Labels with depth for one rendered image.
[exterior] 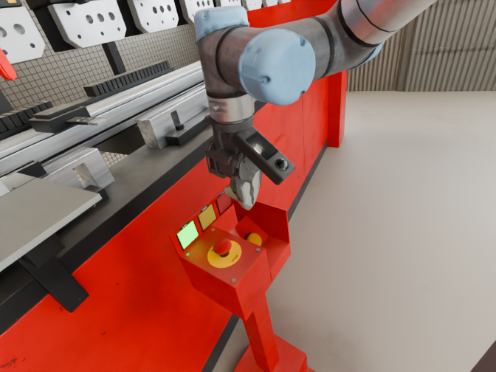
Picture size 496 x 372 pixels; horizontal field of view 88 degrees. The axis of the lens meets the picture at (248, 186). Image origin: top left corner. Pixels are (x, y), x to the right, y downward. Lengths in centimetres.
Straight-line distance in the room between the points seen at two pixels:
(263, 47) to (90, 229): 48
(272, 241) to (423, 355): 87
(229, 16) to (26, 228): 38
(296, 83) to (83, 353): 66
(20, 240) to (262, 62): 36
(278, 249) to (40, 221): 46
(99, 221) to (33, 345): 23
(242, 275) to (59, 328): 36
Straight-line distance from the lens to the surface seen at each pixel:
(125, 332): 78
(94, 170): 73
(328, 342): 130
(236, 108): 42
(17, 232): 45
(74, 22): 72
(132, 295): 74
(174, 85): 129
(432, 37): 387
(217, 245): 54
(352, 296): 142
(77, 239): 61
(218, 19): 39
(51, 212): 45
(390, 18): 35
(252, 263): 53
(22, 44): 66
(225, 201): 64
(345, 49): 38
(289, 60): 30
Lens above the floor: 119
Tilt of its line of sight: 34 degrees down
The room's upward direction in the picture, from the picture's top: 11 degrees counter-clockwise
